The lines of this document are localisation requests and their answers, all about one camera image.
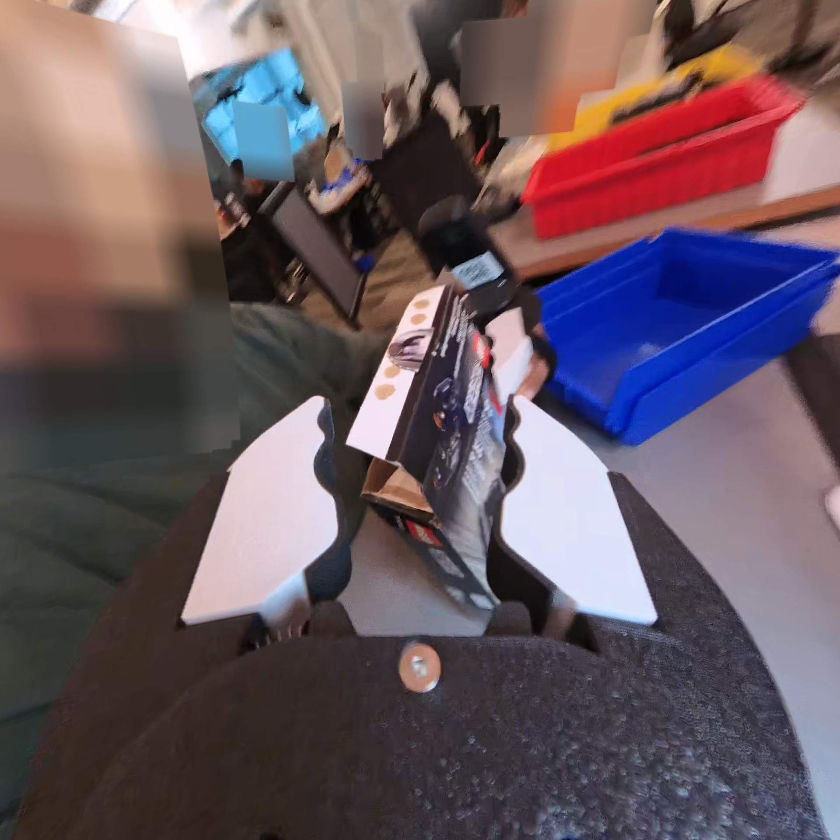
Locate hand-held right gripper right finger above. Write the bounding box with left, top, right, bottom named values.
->
left=489, top=392, right=659, bottom=636

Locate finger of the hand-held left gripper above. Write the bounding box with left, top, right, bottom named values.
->
left=484, top=307, right=536, bottom=399

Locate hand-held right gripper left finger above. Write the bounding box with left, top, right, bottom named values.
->
left=179, top=394, right=355, bottom=627

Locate black cardboard toy box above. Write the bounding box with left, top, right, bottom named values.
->
left=345, top=284, right=521, bottom=613

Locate blue plastic bin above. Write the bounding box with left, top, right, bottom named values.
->
left=535, top=227, right=840, bottom=448

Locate person's left forearm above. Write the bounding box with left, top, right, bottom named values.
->
left=230, top=302, right=395, bottom=427

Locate black office chair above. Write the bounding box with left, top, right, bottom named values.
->
left=256, top=185, right=370, bottom=331

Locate red plastic bin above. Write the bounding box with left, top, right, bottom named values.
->
left=520, top=73, right=807, bottom=242

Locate blue lit monitor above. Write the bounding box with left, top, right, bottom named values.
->
left=196, top=47, right=329, bottom=166

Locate yellow plastic bin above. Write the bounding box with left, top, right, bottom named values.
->
left=543, top=45, right=765, bottom=155

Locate wooden desk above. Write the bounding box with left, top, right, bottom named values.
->
left=489, top=185, right=840, bottom=282

